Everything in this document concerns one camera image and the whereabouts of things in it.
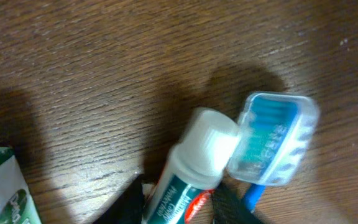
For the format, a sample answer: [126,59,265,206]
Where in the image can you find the small toothpaste tube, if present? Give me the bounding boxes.
[142,108,239,224]

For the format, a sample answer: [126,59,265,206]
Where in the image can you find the blue white toothbrush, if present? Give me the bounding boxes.
[227,91,320,212]

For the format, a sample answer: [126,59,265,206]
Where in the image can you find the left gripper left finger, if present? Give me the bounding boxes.
[93,174,145,224]

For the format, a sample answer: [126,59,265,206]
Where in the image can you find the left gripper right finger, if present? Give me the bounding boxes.
[212,183,264,224]

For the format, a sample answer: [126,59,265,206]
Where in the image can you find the green white soap packet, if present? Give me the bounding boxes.
[0,147,42,224]

